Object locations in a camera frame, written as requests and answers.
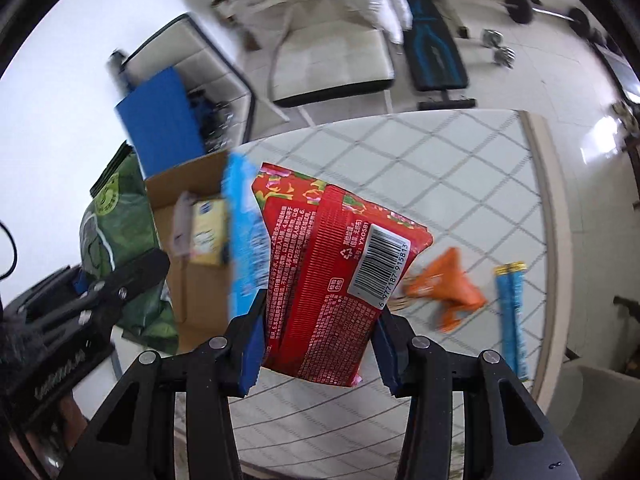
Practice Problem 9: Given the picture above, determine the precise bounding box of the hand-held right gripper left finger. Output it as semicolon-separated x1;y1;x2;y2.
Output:
58;288;270;480

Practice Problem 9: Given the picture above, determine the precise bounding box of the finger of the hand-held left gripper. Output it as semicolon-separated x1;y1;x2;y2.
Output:
75;249;172;333

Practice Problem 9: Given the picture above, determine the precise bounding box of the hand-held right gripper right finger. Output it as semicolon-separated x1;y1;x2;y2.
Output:
371;305;583;480

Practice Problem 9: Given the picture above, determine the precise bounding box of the cardboard box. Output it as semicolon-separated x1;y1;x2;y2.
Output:
144;150;241;356

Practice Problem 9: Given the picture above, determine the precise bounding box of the red tissue packet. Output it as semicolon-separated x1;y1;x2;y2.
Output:
251;162;433;389

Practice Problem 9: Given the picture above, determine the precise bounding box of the blue tissue packet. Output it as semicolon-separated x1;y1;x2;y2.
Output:
221;153;271;319

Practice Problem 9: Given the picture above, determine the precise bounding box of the green shopping bag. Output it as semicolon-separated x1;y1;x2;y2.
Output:
79;142;180;356

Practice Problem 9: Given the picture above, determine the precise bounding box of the orange snack packet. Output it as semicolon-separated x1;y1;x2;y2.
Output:
392;247;488;333

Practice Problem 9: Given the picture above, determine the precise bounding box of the yellow tissue packet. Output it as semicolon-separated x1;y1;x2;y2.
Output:
189;197;231;267

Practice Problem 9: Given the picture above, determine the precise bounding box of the blue stick packet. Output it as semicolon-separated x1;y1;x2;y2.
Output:
494;262;531;382

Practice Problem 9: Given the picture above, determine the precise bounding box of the blue folding board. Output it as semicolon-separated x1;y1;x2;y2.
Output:
115;66;207;180

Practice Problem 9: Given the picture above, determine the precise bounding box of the beige cushioned chair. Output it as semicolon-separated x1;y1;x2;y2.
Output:
227;0;396;108

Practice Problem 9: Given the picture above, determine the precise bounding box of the black and blue weight bench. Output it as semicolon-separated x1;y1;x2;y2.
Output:
397;0;477;111

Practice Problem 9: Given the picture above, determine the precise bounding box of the chrome dumbbell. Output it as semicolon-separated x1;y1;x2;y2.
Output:
480;28;517;68

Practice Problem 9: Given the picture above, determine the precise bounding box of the black barbell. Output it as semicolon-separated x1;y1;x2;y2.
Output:
502;0;591;37

